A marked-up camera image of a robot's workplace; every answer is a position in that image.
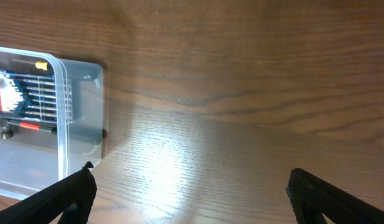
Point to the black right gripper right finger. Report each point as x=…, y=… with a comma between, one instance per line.
x=314, y=201

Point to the claw hammer orange black handle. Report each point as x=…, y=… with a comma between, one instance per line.
x=8, y=125

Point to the clear plastic container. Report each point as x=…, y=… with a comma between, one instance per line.
x=33, y=160

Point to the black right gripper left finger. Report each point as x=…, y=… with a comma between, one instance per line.
x=70, y=199

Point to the black yellow screwdriver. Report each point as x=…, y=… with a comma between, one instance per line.
x=40, y=65

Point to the blue precision screwdriver set case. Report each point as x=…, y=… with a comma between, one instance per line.
x=35, y=97

